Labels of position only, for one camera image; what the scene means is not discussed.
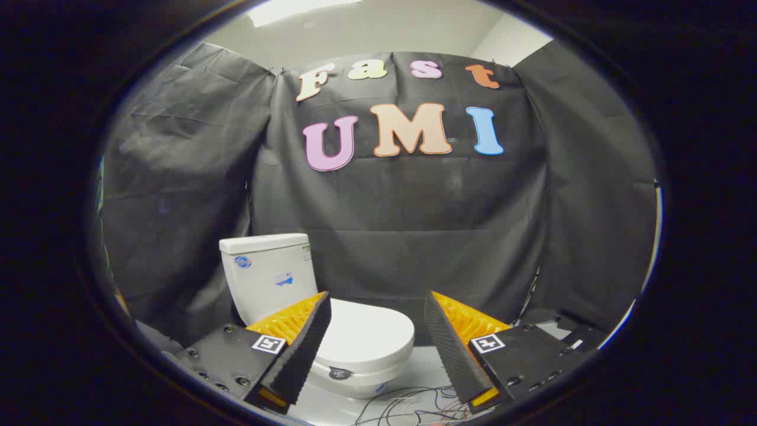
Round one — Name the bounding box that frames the white toilet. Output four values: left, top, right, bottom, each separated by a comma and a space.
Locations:
219, 233, 415, 399

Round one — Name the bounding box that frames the black backdrop cloth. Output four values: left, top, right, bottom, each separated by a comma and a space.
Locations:
99, 40, 658, 348

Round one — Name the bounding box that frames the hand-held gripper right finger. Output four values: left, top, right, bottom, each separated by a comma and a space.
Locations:
423, 291, 592, 415

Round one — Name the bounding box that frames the ceiling light panel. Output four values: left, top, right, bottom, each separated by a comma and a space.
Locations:
247, 0, 361, 28

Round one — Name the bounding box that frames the white toilet lid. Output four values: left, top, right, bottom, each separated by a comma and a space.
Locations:
312, 298, 415, 380

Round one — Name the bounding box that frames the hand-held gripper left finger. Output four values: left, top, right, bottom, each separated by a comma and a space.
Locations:
163, 291, 333, 415

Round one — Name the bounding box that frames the black flat stand base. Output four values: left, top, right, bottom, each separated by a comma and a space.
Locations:
519, 306, 608, 354

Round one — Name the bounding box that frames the tangle of thin cables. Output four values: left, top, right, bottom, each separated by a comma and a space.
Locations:
354, 385, 475, 426

